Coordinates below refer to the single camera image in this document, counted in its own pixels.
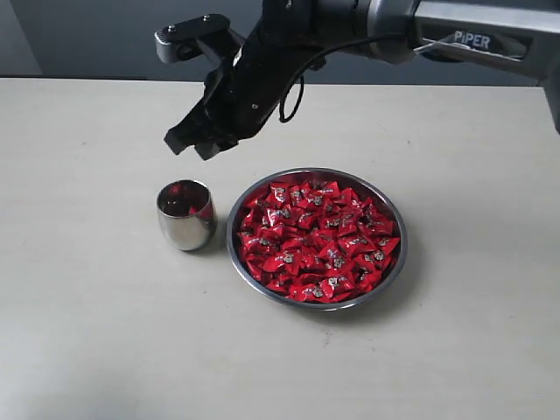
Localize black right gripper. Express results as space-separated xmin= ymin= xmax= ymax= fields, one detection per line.
xmin=164 ymin=25 xmax=319 ymax=161

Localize stainless steel cup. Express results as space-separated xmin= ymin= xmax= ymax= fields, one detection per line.
xmin=157 ymin=179 xmax=218 ymax=252

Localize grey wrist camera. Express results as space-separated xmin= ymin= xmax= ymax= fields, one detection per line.
xmin=154 ymin=14 xmax=230 ymax=64

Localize stainless steel bowl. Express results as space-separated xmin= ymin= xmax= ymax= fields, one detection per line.
xmin=226 ymin=168 xmax=408 ymax=312

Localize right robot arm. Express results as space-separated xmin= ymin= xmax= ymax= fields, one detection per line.
xmin=155 ymin=1 xmax=559 ymax=160

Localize black cable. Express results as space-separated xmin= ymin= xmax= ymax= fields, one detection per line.
xmin=277 ymin=34 xmax=421 ymax=124

